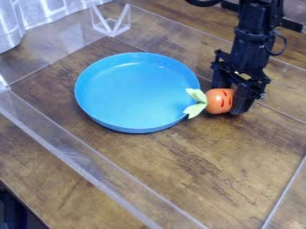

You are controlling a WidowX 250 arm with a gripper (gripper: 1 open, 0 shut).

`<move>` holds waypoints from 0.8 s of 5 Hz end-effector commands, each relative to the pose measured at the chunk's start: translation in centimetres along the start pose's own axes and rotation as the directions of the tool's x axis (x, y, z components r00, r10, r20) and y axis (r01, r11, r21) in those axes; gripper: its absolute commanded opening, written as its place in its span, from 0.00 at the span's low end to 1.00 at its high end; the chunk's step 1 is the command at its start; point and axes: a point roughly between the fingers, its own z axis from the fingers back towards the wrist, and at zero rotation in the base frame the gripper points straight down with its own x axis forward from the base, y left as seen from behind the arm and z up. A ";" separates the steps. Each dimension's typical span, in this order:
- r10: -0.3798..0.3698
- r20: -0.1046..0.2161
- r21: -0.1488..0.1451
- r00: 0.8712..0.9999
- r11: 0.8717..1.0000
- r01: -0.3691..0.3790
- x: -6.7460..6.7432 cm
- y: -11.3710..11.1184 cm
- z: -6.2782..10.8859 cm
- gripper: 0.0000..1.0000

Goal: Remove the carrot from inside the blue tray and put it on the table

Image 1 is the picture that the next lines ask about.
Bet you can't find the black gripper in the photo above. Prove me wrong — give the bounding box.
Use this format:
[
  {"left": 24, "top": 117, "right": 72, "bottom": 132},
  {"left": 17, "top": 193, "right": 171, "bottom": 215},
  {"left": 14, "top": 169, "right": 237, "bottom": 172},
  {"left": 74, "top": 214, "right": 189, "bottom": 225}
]
[{"left": 209, "top": 26, "right": 272, "bottom": 116}]

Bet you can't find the orange toy carrot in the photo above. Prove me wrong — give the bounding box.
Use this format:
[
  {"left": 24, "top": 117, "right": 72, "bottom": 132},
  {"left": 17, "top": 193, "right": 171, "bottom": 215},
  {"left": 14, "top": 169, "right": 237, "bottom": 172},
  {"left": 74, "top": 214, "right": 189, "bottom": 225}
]
[{"left": 183, "top": 89, "right": 235, "bottom": 119}]

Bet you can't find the blue round tray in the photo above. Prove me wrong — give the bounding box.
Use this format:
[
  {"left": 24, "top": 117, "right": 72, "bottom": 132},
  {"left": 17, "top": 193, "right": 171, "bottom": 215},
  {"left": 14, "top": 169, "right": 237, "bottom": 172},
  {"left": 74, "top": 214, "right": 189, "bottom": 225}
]
[{"left": 73, "top": 52, "right": 199, "bottom": 133}]

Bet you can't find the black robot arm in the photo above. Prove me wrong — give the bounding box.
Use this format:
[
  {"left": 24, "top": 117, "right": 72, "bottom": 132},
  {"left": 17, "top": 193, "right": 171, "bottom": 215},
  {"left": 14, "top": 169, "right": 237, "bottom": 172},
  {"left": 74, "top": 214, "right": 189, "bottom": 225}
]
[{"left": 209, "top": 0, "right": 287, "bottom": 115}]

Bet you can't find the dark bar at back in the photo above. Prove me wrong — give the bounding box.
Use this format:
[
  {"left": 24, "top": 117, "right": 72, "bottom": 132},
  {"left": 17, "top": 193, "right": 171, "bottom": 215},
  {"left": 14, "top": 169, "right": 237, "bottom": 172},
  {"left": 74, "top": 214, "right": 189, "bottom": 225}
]
[{"left": 220, "top": 0, "right": 304, "bottom": 34}]

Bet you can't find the clear acrylic triangular stand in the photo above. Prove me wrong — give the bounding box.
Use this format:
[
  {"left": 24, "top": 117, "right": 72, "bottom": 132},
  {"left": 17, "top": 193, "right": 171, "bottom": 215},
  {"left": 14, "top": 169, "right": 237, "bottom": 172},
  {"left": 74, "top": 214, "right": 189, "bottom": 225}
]
[{"left": 89, "top": 4, "right": 131, "bottom": 38}]

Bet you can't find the white patterned curtain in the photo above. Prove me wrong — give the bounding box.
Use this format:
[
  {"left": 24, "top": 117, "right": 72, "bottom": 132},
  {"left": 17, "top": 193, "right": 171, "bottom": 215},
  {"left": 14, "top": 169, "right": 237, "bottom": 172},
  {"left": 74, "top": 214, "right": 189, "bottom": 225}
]
[{"left": 0, "top": 0, "right": 113, "bottom": 54}]

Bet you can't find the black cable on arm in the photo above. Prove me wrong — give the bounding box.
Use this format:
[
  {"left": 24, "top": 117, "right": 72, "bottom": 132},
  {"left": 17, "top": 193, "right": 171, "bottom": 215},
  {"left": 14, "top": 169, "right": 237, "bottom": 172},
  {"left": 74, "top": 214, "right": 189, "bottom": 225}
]
[{"left": 264, "top": 28, "right": 288, "bottom": 57}]

